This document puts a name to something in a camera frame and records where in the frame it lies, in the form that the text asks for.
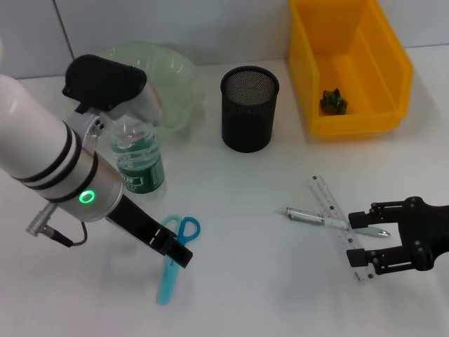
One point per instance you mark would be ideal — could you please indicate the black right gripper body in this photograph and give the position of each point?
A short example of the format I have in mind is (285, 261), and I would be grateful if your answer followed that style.
(428, 231)

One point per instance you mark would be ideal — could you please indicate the green plastic wrapper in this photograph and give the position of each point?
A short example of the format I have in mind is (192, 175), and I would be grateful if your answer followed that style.
(334, 102)

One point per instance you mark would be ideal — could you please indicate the black mesh pen holder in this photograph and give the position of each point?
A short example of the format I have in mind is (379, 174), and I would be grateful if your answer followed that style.
(247, 119)

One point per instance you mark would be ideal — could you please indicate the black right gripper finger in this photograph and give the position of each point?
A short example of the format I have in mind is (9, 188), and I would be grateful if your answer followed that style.
(358, 219)
(356, 258)

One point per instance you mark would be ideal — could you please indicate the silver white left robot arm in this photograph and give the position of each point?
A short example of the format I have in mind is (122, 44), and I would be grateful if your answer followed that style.
(31, 140)

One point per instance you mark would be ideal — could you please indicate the clear plastic ruler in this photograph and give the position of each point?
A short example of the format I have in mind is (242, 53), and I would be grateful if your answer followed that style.
(328, 200)

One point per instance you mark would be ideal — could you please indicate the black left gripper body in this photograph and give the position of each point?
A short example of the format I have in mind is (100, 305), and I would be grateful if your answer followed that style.
(137, 224)

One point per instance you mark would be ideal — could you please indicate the translucent green fruit bowl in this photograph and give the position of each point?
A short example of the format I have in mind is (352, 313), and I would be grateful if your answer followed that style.
(175, 84)

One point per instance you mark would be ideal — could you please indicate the yellow plastic bin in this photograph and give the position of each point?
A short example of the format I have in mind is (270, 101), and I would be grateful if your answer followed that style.
(372, 70)

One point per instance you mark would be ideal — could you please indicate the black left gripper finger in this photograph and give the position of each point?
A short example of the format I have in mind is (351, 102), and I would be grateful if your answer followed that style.
(175, 251)

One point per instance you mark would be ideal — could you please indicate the silver white pen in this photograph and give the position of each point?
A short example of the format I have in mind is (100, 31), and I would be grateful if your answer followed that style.
(305, 215)

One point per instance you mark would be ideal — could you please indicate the clear green-label water bottle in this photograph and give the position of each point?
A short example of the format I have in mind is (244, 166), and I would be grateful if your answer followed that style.
(140, 168)

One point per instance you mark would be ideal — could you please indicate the blue and teal scissors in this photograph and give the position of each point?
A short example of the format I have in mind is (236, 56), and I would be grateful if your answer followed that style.
(191, 228)

